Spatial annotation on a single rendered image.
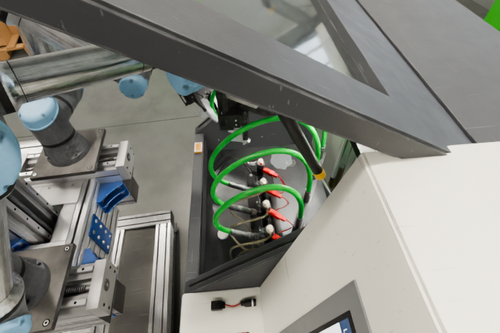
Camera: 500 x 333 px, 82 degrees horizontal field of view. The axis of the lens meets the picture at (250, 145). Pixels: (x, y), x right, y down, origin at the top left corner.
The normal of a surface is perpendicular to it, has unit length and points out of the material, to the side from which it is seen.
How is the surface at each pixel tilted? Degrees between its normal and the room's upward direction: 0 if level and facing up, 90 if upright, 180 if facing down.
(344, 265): 76
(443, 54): 0
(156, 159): 0
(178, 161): 0
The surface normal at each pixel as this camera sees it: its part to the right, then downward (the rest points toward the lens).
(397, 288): -0.97, -0.08
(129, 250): -0.03, -0.67
